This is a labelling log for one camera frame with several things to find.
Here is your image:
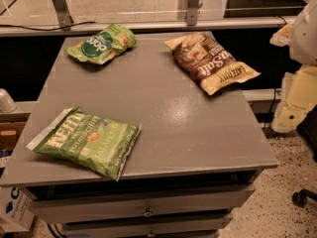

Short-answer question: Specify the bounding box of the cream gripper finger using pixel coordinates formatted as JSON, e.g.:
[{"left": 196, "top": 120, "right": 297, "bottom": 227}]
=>
[
  {"left": 269, "top": 23, "right": 293, "bottom": 47},
  {"left": 271, "top": 65, "right": 317, "bottom": 133}
]

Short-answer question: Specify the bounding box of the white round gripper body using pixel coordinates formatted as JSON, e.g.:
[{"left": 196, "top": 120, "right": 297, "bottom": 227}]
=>
[{"left": 289, "top": 0, "right": 317, "bottom": 65}]

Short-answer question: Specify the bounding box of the green jalapeno chip bag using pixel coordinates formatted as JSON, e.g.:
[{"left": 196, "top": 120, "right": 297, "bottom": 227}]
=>
[{"left": 27, "top": 107, "right": 141, "bottom": 180}]

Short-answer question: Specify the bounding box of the brown sea salt chip bag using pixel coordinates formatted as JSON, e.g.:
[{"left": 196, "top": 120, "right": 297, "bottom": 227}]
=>
[{"left": 164, "top": 33, "right": 260, "bottom": 95}]

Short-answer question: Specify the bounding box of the small green snack bag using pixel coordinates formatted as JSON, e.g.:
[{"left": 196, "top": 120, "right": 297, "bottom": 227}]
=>
[{"left": 66, "top": 24, "right": 137, "bottom": 64}]

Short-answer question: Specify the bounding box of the white blue paper bag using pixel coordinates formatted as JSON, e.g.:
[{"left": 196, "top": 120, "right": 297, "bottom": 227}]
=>
[{"left": 0, "top": 187, "right": 34, "bottom": 233}]

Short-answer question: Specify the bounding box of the black chair caster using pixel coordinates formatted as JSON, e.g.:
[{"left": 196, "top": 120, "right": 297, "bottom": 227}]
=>
[{"left": 292, "top": 188, "right": 317, "bottom": 207}]

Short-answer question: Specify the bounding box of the grey drawer cabinet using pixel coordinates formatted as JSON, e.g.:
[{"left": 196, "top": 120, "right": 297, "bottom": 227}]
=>
[{"left": 0, "top": 31, "right": 280, "bottom": 238}]

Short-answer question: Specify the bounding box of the upper grey drawer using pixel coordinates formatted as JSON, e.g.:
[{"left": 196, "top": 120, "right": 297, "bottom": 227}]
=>
[{"left": 30, "top": 184, "right": 255, "bottom": 223}]

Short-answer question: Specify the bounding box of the grey drawer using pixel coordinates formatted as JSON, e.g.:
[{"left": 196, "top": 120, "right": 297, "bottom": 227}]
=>
[
  {"left": 30, "top": 184, "right": 255, "bottom": 223},
  {"left": 62, "top": 213, "right": 232, "bottom": 238}
]

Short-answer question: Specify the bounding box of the lower grey drawer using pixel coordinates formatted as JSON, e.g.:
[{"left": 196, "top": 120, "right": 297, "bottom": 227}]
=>
[{"left": 62, "top": 213, "right": 232, "bottom": 238}]

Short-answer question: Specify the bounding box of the white cup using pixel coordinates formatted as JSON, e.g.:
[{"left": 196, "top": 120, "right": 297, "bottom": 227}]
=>
[{"left": 0, "top": 88, "right": 17, "bottom": 113}]

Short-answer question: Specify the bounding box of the cardboard box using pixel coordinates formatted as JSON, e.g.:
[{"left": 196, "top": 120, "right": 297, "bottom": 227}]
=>
[{"left": 0, "top": 122, "right": 26, "bottom": 150}]

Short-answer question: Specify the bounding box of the black hanging cable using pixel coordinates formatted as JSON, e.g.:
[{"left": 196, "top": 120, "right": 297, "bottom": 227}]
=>
[{"left": 262, "top": 16, "right": 288, "bottom": 131}]

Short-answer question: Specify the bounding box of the middle metal bracket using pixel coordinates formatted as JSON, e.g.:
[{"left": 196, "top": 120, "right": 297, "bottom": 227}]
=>
[{"left": 186, "top": 0, "right": 199, "bottom": 26}]

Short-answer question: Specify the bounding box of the metal bracket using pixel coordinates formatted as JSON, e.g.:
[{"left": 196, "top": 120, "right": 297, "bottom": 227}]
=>
[
  {"left": 52, "top": 0, "right": 73, "bottom": 29},
  {"left": 186, "top": 0, "right": 199, "bottom": 26}
]

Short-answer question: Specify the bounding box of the black cable on ledge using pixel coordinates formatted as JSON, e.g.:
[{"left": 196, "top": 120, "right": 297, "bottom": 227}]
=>
[{"left": 0, "top": 20, "right": 97, "bottom": 32}]

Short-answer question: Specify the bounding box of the left metal bracket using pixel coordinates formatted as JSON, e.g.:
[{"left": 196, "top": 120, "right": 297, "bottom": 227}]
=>
[{"left": 52, "top": 0, "right": 73, "bottom": 29}]

